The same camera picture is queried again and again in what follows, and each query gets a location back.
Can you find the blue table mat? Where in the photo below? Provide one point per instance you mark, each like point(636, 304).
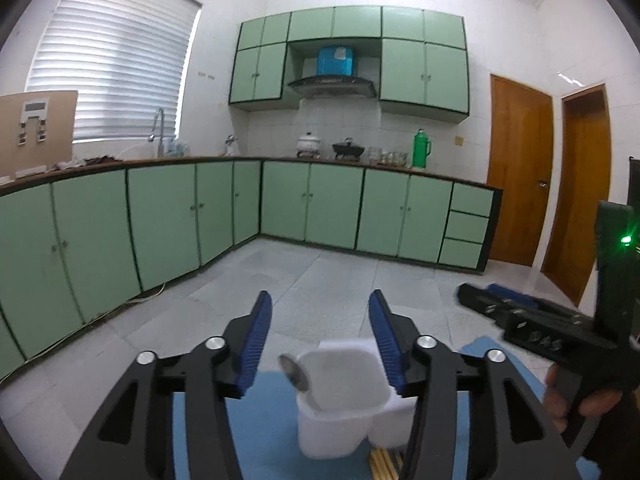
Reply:
point(270, 435)

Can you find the white cooking pot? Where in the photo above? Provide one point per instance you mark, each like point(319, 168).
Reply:
point(308, 144)

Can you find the cardboard box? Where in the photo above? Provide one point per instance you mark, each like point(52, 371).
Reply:
point(60, 130)

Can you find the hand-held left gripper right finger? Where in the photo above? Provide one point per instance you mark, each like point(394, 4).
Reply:
point(387, 340)

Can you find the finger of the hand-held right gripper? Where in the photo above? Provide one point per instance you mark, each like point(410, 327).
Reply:
point(500, 291)
point(540, 335)

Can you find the blue box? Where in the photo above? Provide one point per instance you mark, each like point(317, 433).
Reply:
point(335, 61)

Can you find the black wok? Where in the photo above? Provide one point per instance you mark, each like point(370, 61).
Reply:
point(348, 149)

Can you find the row of glass jars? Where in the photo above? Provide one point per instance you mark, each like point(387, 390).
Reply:
point(387, 156)

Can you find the clear bottles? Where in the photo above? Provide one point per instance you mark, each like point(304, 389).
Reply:
point(178, 148)

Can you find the green base cabinets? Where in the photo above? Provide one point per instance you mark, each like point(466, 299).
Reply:
point(160, 220)

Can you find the dark cloth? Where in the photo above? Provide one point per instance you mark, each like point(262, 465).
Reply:
point(97, 161)

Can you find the white window blind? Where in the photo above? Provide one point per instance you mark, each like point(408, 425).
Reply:
point(115, 60)

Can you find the green wall cabinets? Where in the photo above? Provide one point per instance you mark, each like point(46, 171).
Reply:
point(445, 80)

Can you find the plain wooden chopstick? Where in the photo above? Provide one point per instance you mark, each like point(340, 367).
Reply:
point(376, 466)

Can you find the white plastic utensil cup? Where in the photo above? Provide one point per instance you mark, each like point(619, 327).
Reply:
point(340, 430)
point(387, 425)

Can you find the metal spoon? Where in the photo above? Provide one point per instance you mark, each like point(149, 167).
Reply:
point(295, 372)

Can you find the small white appliance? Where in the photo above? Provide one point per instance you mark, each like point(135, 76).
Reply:
point(232, 146)

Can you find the black appliance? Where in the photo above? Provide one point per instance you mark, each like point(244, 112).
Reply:
point(635, 180)

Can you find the person's right hand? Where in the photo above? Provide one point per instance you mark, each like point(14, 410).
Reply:
point(600, 402)

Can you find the red patterned wooden chopstick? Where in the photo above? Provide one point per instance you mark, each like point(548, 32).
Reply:
point(392, 466)

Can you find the green thermos flask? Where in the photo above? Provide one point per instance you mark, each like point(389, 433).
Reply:
point(421, 152)

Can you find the brown wooden door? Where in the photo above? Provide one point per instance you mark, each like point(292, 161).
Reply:
point(520, 170)
point(582, 185)

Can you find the chrome kitchen faucet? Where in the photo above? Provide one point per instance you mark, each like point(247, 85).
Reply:
point(159, 130)

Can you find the range hood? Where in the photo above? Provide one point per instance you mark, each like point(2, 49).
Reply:
point(330, 86)

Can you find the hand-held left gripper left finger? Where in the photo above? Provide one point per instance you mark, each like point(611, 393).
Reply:
point(255, 340)

